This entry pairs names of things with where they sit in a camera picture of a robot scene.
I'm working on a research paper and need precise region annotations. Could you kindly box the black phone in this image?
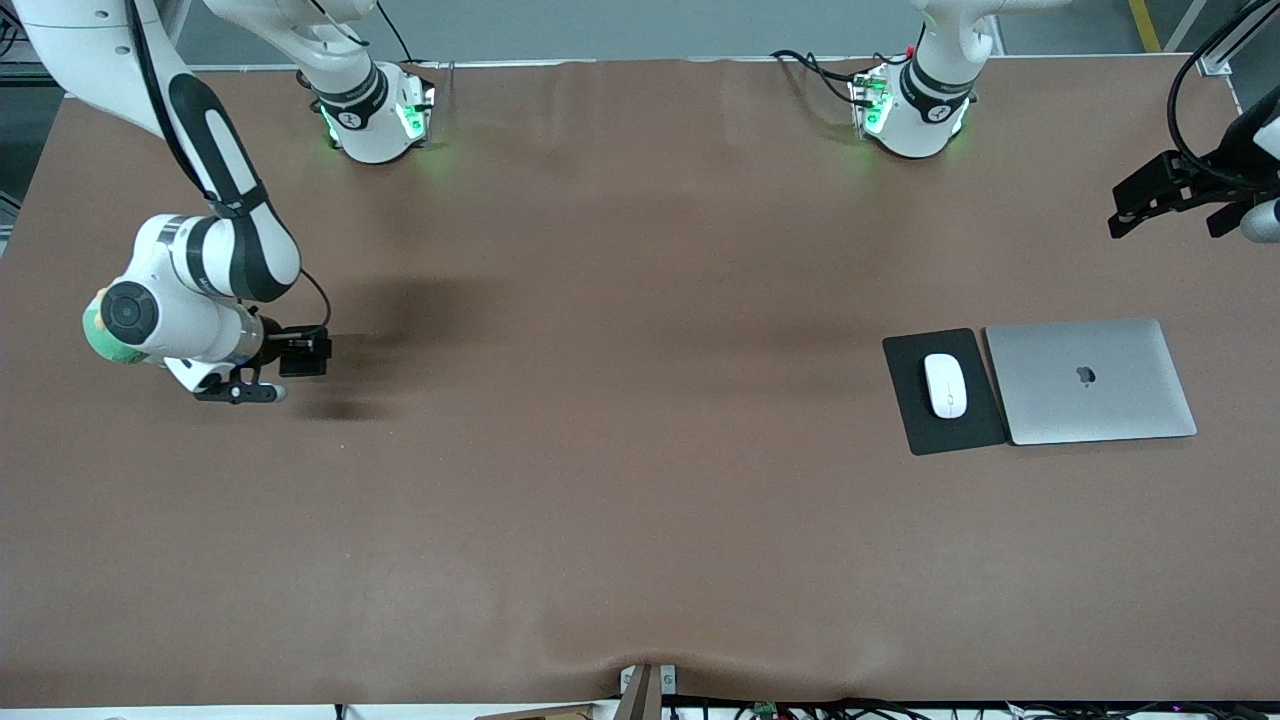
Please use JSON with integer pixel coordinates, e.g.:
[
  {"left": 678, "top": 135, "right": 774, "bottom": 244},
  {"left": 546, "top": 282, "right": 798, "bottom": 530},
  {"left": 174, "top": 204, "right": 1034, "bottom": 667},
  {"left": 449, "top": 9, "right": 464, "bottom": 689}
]
[{"left": 280, "top": 338, "right": 332, "bottom": 378}]

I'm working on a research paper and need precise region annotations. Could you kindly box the white computer mouse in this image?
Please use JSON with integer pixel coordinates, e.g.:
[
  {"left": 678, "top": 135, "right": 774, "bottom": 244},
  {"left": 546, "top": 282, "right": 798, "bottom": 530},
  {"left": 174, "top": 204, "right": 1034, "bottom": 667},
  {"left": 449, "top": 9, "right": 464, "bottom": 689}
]
[{"left": 922, "top": 352, "right": 969, "bottom": 420}]

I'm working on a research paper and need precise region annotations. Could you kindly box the black mouse pad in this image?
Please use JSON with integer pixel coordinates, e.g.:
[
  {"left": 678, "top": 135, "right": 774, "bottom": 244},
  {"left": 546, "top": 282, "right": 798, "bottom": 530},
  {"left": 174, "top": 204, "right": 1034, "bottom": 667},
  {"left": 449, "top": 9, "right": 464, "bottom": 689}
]
[{"left": 882, "top": 328, "right": 1009, "bottom": 457}]

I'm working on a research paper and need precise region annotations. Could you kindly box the green dinosaur plush toy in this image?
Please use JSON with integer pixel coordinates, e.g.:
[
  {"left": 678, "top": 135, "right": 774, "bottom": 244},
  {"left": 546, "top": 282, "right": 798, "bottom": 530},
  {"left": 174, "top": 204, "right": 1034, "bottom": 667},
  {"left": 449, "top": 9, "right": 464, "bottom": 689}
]
[{"left": 82, "top": 288, "right": 141, "bottom": 365}]

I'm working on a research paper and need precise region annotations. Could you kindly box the silver laptop with apple logo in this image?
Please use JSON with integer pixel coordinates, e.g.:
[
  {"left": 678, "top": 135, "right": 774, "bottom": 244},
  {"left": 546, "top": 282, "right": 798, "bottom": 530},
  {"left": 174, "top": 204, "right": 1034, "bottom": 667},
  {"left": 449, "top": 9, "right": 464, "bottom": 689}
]
[{"left": 984, "top": 318, "right": 1198, "bottom": 446}]

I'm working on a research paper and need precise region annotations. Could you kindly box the brown table cover mat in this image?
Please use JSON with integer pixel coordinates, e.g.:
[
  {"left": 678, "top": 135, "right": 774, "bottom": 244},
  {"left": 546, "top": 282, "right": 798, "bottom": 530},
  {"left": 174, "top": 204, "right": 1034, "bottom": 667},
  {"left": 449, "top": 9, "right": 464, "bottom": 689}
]
[{"left": 0, "top": 57, "right": 1280, "bottom": 707}]

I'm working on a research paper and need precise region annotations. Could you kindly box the black right arm base cable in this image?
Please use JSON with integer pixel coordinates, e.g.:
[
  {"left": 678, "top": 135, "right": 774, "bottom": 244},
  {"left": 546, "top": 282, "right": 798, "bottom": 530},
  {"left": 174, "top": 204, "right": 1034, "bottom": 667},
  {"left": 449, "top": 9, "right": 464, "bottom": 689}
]
[{"left": 375, "top": 0, "right": 416, "bottom": 63}]

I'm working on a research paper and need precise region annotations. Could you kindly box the black arm base cable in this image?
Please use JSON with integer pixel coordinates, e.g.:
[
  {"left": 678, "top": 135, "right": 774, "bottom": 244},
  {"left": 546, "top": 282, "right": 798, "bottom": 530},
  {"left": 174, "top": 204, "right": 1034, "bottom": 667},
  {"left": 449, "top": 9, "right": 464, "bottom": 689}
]
[
  {"left": 375, "top": 0, "right": 416, "bottom": 63},
  {"left": 770, "top": 48, "right": 881, "bottom": 109}
]

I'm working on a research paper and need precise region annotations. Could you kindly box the black left arm base cable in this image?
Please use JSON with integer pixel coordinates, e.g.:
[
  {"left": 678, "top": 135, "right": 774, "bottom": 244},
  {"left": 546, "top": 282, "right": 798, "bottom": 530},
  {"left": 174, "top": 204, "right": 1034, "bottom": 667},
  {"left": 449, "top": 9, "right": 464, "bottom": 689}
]
[{"left": 770, "top": 48, "right": 881, "bottom": 109}]

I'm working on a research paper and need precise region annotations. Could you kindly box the brown table edge bracket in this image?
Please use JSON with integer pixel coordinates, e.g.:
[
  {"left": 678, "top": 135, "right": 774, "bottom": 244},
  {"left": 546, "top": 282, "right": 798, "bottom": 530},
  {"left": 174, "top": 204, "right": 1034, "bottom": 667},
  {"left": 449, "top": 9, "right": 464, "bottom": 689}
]
[{"left": 618, "top": 663, "right": 678, "bottom": 720}]

